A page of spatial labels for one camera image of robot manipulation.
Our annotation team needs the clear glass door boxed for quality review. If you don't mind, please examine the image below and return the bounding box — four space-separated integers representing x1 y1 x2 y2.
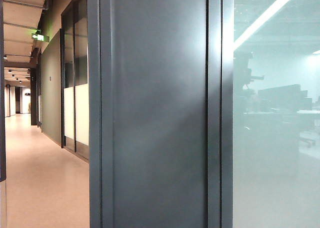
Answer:
0 0 8 228

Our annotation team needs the gray door frame pillar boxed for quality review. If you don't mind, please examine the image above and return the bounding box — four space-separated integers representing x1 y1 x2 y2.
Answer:
86 0 235 228

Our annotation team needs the white frosted glass partition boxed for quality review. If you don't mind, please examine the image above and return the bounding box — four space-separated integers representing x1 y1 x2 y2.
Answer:
60 0 90 162

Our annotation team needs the frosted glass wall panel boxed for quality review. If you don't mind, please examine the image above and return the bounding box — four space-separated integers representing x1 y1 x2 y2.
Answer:
232 0 320 228

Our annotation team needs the green exit sign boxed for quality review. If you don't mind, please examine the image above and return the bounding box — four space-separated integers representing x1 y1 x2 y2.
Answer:
30 29 50 43

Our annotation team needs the dark cabinet behind glass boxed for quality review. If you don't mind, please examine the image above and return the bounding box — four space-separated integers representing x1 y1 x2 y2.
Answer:
256 83 314 112

